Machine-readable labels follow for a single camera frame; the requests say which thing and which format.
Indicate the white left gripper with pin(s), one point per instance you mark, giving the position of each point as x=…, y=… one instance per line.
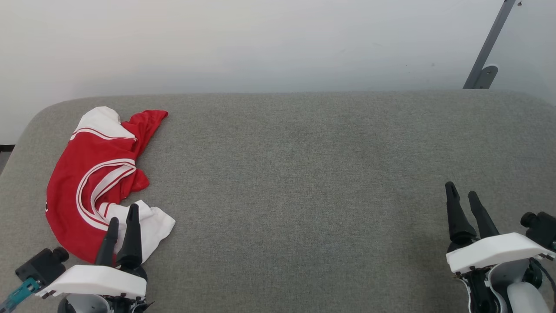
x=95, y=280

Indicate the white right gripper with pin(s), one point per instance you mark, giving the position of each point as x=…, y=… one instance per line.
x=495, y=250

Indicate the red and white jersey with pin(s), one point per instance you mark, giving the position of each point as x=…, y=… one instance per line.
x=82, y=161

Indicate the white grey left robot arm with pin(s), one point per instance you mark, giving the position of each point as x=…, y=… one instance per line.
x=82, y=304

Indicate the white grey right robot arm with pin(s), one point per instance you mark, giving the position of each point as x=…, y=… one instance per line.
x=521, y=298

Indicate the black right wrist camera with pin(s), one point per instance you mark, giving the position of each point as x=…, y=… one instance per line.
x=543, y=228

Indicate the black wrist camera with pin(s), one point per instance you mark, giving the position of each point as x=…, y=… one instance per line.
x=41, y=265
x=543, y=228

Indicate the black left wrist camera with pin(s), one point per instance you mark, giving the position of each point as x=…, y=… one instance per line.
x=41, y=265

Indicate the grey metal post bracket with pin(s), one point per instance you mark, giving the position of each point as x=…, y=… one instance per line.
x=488, y=77

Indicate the black frame strip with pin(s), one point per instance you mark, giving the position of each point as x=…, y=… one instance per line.
x=6, y=148

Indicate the grey metal post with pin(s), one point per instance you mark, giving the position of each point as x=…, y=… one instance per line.
x=491, y=39

